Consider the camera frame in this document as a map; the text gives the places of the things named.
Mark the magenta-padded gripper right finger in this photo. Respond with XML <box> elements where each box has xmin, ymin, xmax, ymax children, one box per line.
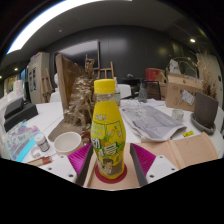
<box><xmin>129</xmin><ymin>142</ymin><xmax>179</xmax><ymax>188</ymax></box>

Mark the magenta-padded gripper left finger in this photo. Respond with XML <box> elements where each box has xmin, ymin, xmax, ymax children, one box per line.
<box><xmin>42</xmin><ymin>142</ymin><xmax>95</xmax><ymax>187</ymax></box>

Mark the yellow drink bottle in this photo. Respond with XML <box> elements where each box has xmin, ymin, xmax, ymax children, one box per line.
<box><xmin>90</xmin><ymin>78</ymin><xmax>127</xmax><ymax>180</ymax></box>

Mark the white dotted mug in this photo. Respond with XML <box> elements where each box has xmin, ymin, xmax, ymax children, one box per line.
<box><xmin>53</xmin><ymin>131</ymin><xmax>92</xmax><ymax>157</ymax></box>

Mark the flat round red coaster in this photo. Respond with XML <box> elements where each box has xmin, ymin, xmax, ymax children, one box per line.
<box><xmin>94</xmin><ymin>162</ymin><xmax>128</xmax><ymax>185</ymax></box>

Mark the wooden folded fan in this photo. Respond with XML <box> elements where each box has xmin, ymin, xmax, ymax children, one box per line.
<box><xmin>26</xmin><ymin>155</ymin><xmax>54</xmax><ymax>167</ymax></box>

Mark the small paint jar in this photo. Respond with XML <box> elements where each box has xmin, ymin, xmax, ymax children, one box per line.
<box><xmin>34</xmin><ymin>133</ymin><xmax>51</xmax><ymax>153</ymax></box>

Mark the grey newspaper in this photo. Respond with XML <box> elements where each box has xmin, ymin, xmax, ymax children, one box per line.
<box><xmin>119</xmin><ymin>99</ymin><xmax>188</xmax><ymax>143</ymax></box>

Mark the tan mat with wooden slats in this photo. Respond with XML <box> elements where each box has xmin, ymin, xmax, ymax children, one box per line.
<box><xmin>83</xmin><ymin>131</ymin><xmax>219</xmax><ymax>191</ymax></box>

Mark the small yellow tag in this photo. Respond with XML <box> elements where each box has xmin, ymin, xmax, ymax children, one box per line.
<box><xmin>182</xmin><ymin>130</ymin><xmax>195</xmax><ymax>138</ymax></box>

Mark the gold sculpture on wooden base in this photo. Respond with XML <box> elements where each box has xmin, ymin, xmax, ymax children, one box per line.
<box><xmin>47</xmin><ymin>53</ymin><xmax>98</xmax><ymax>143</ymax></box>

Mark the small glass jar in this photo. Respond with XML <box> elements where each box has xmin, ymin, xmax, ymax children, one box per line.
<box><xmin>171</xmin><ymin>108</ymin><xmax>185</xmax><ymax>124</ymax></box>

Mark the white chair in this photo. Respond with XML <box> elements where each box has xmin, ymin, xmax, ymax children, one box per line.
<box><xmin>49</xmin><ymin>90</ymin><xmax>63</xmax><ymax>103</ymax></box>
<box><xmin>118</xmin><ymin>83</ymin><xmax>133</xmax><ymax>100</ymax></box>

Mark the clear glass bottle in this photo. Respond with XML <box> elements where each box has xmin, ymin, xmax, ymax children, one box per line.
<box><xmin>137</xmin><ymin>83</ymin><xmax>149</xmax><ymax>104</ymax></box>

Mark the green labelled bottle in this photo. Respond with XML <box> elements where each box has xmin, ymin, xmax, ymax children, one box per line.
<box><xmin>114</xmin><ymin>77</ymin><xmax>122</xmax><ymax>107</ymax></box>

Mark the black box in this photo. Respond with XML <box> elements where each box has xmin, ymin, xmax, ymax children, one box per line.
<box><xmin>3</xmin><ymin>96</ymin><xmax>39</xmax><ymax>133</ymax></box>

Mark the cardboard box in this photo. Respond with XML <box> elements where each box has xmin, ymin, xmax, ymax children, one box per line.
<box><xmin>165</xmin><ymin>73</ymin><xmax>204</xmax><ymax>113</ymax></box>

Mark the grey pot with dried plant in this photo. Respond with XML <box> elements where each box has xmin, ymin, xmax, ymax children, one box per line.
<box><xmin>179</xmin><ymin>49</ymin><xmax>221</xmax><ymax>135</ymax></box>

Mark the wooden easel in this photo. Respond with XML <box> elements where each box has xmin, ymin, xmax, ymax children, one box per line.
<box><xmin>41</xmin><ymin>68</ymin><xmax>54</xmax><ymax>103</ymax></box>
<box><xmin>84</xmin><ymin>54</ymin><xmax>115</xmax><ymax>80</ymax></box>

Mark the white plaster bust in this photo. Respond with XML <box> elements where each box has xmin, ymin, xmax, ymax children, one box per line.
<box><xmin>53</xmin><ymin>73</ymin><xmax>60</xmax><ymax>92</ymax></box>

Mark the red box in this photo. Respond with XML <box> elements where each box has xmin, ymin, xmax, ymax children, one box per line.
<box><xmin>145</xmin><ymin>67</ymin><xmax>167</xmax><ymax>83</ymax></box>

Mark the white plaster statue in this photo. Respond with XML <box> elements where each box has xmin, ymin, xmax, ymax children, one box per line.
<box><xmin>169</xmin><ymin>59</ymin><xmax>183</xmax><ymax>75</ymax></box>

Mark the dark wall screen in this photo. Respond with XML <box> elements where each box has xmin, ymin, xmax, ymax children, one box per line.
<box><xmin>54</xmin><ymin>39</ymin><xmax>101</xmax><ymax>68</ymax></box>

